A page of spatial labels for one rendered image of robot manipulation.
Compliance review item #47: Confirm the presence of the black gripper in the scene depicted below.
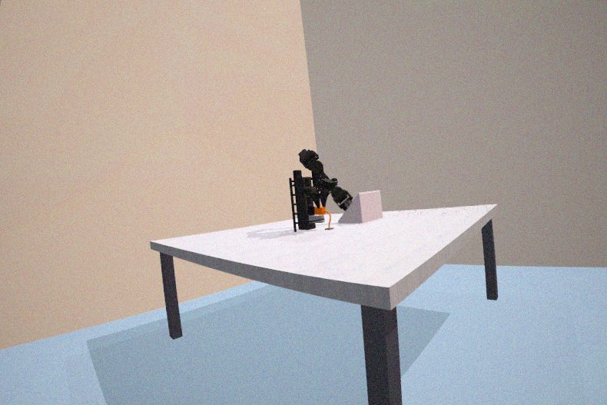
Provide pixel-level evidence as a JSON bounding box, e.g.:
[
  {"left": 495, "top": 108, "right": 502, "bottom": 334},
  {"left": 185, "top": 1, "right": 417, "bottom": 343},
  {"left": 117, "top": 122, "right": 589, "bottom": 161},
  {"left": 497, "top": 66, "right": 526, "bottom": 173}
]
[{"left": 302, "top": 174, "right": 337, "bottom": 209}]

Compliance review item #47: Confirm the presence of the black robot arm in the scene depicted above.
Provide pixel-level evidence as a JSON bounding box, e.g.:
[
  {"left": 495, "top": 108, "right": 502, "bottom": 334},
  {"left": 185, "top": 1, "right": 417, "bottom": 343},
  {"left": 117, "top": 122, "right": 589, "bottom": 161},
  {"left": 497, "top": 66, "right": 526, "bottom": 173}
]
[{"left": 298, "top": 149, "right": 352, "bottom": 211}]

